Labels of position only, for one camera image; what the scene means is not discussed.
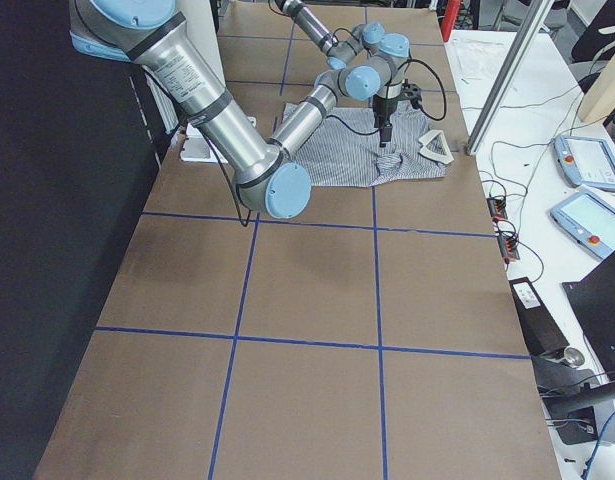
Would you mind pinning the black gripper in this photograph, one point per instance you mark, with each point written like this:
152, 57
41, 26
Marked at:
385, 108

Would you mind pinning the blue white striped polo shirt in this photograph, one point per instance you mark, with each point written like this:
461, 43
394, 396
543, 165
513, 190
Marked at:
344, 150

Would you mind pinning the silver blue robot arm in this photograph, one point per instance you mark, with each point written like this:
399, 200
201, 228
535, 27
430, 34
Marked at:
339, 52
368, 65

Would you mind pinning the clear plastic paper sleeve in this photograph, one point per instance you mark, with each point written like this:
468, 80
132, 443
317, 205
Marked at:
479, 60

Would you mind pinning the red fire extinguisher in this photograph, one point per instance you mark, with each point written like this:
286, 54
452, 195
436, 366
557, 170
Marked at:
451, 11

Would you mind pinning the upper black orange connector box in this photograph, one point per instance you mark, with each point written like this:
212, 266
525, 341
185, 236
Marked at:
497, 208

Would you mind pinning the upper teach pendant tablet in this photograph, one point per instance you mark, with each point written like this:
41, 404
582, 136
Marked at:
586, 161

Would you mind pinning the teach pendant tablet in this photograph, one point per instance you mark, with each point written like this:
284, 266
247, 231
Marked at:
588, 220
586, 161

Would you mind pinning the black office chair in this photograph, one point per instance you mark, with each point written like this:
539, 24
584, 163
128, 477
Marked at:
592, 40

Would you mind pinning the beige wooden board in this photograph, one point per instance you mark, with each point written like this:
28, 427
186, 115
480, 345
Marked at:
599, 101

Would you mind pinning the brown paper table cover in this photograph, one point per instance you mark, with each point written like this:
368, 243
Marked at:
372, 337

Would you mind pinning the lower teach pendant tablet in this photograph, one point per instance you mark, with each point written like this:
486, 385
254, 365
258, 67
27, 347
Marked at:
588, 220

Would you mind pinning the black box with white label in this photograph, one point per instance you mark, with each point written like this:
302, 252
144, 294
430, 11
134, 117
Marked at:
541, 333

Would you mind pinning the black monitor corner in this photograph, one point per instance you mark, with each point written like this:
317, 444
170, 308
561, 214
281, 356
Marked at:
592, 300

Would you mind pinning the shiny metal knob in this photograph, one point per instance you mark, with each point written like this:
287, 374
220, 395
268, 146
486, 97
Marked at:
572, 357

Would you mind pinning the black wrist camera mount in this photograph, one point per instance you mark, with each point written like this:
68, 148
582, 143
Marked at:
412, 93

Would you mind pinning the aluminium frame post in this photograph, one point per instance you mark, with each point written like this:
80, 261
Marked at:
529, 28

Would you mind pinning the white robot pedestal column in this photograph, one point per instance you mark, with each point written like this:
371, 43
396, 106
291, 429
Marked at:
223, 130

